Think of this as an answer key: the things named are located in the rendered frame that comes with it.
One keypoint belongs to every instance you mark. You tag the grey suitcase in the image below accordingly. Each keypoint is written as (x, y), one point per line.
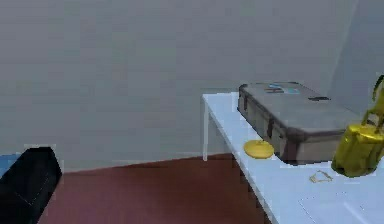
(300, 116)

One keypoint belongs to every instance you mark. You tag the gold plant pot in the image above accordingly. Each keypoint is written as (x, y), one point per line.
(358, 151)

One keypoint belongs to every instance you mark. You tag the green house plant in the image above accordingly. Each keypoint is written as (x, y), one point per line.
(377, 100)

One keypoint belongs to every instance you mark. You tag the blue cloth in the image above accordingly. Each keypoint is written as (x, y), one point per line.
(7, 161)

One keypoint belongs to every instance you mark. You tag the yellow round disc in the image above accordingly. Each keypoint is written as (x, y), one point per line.
(258, 149)

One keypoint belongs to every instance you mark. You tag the white table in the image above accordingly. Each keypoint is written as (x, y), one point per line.
(300, 196)

